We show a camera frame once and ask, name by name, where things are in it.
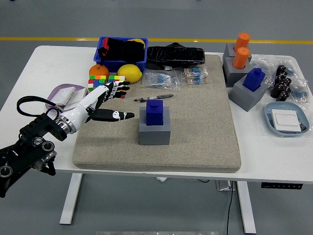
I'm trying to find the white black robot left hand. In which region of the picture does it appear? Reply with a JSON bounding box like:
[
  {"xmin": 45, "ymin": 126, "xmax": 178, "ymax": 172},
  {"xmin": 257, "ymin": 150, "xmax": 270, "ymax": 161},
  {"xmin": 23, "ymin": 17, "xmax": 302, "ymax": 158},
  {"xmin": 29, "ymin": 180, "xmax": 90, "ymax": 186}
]
[{"xmin": 58, "ymin": 81, "xmax": 135, "ymax": 132}]

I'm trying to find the blue square seal with knob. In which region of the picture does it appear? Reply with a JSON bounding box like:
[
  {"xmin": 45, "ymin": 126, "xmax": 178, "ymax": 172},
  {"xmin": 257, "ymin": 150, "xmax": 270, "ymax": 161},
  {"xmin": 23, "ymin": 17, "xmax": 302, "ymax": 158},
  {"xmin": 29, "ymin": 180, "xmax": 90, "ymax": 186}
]
[
  {"xmin": 242, "ymin": 67, "xmax": 266, "ymax": 93},
  {"xmin": 145, "ymin": 99, "xmax": 164, "ymax": 126}
]

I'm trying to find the grey seal holder block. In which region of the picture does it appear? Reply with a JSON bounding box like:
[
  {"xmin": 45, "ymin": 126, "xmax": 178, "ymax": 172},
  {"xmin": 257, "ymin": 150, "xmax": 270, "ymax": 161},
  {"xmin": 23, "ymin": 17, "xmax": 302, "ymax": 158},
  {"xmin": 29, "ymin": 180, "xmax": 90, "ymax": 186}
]
[
  {"xmin": 229, "ymin": 74, "xmax": 268, "ymax": 113},
  {"xmin": 223, "ymin": 43, "xmax": 252, "ymax": 62},
  {"xmin": 138, "ymin": 106, "xmax": 171, "ymax": 146},
  {"xmin": 222, "ymin": 57, "xmax": 250, "ymax": 88}
]

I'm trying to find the orange cylinder seal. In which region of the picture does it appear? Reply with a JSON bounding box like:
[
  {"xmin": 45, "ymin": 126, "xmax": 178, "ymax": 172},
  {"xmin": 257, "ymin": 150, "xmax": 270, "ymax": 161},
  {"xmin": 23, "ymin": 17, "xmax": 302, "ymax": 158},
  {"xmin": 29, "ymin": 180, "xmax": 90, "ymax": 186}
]
[
  {"xmin": 234, "ymin": 32, "xmax": 251, "ymax": 49},
  {"xmin": 232, "ymin": 47, "xmax": 251, "ymax": 70}
]

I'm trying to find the purple tray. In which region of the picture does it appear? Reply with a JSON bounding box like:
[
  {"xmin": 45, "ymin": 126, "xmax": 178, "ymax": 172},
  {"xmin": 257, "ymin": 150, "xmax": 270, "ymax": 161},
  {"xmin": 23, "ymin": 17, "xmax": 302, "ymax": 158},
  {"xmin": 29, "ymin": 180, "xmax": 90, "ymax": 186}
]
[{"xmin": 45, "ymin": 83, "xmax": 86, "ymax": 111}]

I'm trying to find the multicolour puzzle cube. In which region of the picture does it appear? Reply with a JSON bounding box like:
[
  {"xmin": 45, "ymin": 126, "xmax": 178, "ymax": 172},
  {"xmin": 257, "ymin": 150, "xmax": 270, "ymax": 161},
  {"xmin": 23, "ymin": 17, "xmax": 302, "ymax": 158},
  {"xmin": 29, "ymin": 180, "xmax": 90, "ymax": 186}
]
[
  {"xmin": 107, "ymin": 74, "xmax": 127, "ymax": 100},
  {"xmin": 87, "ymin": 74, "xmax": 108, "ymax": 93}
]

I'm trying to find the orange fruit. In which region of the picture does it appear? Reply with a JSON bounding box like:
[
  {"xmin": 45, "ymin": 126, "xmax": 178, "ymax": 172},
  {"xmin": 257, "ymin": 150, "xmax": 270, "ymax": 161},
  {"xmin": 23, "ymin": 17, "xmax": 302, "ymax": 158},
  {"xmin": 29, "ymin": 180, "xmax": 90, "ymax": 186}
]
[{"xmin": 89, "ymin": 64, "xmax": 110, "ymax": 79}]

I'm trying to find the blue plastic bin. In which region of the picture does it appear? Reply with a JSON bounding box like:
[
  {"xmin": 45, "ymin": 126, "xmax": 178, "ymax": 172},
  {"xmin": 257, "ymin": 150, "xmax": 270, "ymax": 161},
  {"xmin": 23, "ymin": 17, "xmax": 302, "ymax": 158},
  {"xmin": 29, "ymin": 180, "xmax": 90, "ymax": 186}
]
[{"xmin": 93, "ymin": 36, "xmax": 149, "ymax": 73}]

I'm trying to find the yellow lemon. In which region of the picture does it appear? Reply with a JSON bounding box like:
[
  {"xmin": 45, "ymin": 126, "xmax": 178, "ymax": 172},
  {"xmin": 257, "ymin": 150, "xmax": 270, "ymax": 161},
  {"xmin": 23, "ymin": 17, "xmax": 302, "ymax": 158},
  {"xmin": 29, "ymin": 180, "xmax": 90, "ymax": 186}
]
[{"xmin": 116, "ymin": 64, "xmax": 143, "ymax": 83}]

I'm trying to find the black cloth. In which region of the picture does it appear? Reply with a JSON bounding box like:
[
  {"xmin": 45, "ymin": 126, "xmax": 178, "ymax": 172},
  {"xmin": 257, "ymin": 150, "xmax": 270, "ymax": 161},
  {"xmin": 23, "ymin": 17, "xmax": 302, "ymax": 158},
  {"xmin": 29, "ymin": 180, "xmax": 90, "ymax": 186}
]
[{"xmin": 97, "ymin": 37, "xmax": 145, "ymax": 62}]

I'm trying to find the black marker pen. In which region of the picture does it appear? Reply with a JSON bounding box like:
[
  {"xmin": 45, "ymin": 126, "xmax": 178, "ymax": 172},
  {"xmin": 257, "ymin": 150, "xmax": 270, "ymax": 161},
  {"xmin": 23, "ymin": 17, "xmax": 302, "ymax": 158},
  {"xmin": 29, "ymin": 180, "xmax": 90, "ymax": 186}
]
[{"xmin": 133, "ymin": 94, "xmax": 175, "ymax": 103}]

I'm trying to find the clear bag of resistors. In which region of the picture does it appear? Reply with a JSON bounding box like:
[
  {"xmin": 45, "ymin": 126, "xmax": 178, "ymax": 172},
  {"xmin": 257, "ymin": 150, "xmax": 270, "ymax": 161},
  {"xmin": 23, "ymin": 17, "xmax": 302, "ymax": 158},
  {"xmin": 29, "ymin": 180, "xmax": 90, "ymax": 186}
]
[
  {"xmin": 141, "ymin": 69, "xmax": 181, "ymax": 92},
  {"xmin": 176, "ymin": 66, "xmax": 210, "ymax": 86}
]

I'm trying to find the white table leg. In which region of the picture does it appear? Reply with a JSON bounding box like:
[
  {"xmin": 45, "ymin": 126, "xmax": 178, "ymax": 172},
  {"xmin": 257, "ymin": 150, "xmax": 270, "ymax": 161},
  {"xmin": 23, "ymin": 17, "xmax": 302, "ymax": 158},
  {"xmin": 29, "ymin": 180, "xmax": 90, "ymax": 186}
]
[
  {"xmin": 236, "ymin": 181, "xmax": 257, "ymax": 235},
  {"xmin": 59, "ymin": 173, "xmax": 83, "ymax": 225}
]

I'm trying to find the grey-brown fabric mat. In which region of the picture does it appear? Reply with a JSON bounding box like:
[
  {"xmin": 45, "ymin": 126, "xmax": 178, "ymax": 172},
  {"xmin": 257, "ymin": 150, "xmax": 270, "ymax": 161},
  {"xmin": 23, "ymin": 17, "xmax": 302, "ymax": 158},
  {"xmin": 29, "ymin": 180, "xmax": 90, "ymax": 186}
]
[{"xmin": 72, "ymin": 54, "xmax": 242, "ymax": 173}]

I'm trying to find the grey box under table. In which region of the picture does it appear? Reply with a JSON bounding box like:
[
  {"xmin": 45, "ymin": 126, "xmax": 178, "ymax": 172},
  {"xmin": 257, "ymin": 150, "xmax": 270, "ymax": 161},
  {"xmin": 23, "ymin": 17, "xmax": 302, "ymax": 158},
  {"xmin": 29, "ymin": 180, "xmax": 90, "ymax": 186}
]
[{"xmin": 215, "ymin": 180, "xmax": 237, "ymax": 191}]

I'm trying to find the blue-grey tray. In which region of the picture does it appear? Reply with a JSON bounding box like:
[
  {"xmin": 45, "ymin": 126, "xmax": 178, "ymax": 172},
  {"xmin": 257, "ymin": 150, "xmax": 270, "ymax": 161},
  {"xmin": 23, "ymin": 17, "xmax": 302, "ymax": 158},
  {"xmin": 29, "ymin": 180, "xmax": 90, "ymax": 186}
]
[{"xmin": 264, "ymin": 101, "xmax": 310, "ymax": 137}]

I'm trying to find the black capacitors cluster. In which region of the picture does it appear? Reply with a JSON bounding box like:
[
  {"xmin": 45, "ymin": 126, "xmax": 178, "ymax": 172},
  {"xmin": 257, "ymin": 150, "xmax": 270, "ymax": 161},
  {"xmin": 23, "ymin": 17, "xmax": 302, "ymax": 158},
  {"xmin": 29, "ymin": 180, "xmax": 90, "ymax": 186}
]
[{"xmin": 270, "ymin": 64, "xmax": 292, "ymax": 102}]

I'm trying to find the black table control panel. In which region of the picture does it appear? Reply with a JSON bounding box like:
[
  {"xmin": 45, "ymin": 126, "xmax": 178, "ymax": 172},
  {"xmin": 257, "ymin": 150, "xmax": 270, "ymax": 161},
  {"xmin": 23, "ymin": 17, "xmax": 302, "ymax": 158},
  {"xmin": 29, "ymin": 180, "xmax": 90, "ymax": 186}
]
[{"xmin": 260, "ymin": 182, "xmax": 303, "ymax": 190}]

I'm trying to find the white wall switch panel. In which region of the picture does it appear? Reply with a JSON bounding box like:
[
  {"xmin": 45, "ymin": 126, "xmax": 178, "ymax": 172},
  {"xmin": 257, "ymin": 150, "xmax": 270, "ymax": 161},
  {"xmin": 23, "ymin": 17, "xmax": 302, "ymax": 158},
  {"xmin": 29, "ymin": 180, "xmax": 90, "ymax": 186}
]
[
  {"xmin": 271, "ymin": 109, "xmax": 301, "ymax": 133},
  {"xmin": 52, "ymin": 87, "xmax": 76, "ymax": 106},
  {"xmin": 66, "ymin": 88, "xmax": 89, "ymax": 111}
]

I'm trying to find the red strap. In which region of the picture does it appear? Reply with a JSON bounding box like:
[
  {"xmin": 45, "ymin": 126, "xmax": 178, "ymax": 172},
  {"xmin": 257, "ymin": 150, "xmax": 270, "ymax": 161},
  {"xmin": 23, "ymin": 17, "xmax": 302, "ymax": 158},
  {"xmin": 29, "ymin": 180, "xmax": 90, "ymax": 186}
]
[{"xmin": 101, "ymin": 38, "xmax": 109, "ymax": 58}]

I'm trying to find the black power cable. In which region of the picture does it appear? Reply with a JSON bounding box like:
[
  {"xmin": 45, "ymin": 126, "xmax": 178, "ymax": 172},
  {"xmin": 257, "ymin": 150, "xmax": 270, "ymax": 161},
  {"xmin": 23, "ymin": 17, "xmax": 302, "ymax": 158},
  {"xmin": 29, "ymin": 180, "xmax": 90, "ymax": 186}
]
[{"xmin": 226, "ymin": 181, "xmax": 235, "ymax": 235}]

